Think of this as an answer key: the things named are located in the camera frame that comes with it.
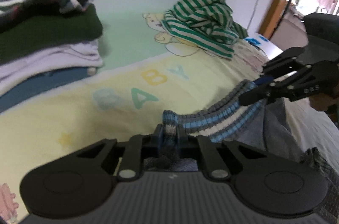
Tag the printed pastel baby blanket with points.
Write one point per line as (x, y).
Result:
(79, 112)

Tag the folded blue garment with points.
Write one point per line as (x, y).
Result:
(39, 86)

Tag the blue packet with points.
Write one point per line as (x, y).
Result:
(255, 40)

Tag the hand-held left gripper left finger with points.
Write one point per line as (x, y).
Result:
(159, 138)

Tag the person's right hand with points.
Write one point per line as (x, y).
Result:
(321, 103)

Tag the folded dark green garment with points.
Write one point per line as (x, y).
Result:
(53, 30)

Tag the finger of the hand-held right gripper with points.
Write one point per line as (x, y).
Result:
(291, 86)
(283, 62)

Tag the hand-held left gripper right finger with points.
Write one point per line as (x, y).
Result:
(180, 138)

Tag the blue-grey knitted sweater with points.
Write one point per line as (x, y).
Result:
(272, 128)

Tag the green white striped garment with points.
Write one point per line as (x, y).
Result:
(201, 20)

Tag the white side table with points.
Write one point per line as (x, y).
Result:
(270, 49)

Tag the folded plaid garment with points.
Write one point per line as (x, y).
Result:
(45, 3)

